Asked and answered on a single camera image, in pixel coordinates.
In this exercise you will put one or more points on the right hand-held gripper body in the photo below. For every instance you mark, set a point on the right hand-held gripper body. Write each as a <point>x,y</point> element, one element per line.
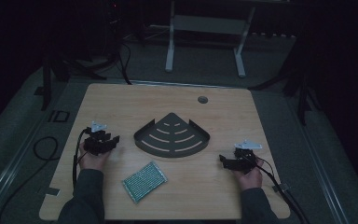
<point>245,158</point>

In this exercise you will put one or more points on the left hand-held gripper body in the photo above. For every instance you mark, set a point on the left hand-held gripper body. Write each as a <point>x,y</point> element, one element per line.
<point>95,143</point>

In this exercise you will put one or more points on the person's left hand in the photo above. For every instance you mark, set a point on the person's left hand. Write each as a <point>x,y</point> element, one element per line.
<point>92,161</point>

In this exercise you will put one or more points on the person's right hand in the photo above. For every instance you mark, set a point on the person's right hand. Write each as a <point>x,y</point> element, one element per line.
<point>250,180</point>

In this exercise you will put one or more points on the black floor tape marking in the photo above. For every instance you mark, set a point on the black floor tape marking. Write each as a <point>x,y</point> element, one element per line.
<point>59,116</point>

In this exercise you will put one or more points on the grey tape strip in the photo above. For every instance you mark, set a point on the grey tape strip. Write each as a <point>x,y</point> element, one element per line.
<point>52,191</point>
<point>281,187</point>

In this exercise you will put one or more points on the dark metal corner shelf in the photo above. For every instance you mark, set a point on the dark metal corner shelf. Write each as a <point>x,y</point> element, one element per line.
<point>171,138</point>

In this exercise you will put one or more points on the black tripod stand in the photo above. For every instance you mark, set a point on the black tripod stand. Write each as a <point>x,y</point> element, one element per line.
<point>301,93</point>
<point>59,71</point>

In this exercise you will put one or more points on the white metal desk frame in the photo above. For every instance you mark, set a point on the white metal desk frame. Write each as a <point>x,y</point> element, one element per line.
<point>208,26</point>

